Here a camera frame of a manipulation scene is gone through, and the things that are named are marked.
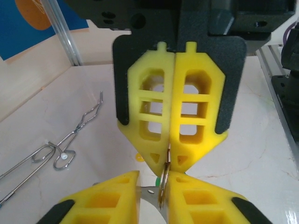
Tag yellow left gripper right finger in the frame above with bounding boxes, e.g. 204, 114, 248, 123
163, 171, 274, 224

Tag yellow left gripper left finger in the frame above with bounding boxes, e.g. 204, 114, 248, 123
43, 170, 142, 224

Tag silver key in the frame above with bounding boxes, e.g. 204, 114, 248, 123
137, 185, 169, 224

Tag keyring with metal chain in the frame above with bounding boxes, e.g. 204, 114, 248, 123
158, 149, 172, 210

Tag metal crucible tongs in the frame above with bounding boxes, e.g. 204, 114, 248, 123
31, 91, 105, 171

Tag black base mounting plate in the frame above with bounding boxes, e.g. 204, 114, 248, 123
271, 74, 299, 110

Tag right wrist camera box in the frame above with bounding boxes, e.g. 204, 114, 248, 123
207, 0, 296, 45

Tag aluminium frame post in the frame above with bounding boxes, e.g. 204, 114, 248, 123
48, 0, 84, 67

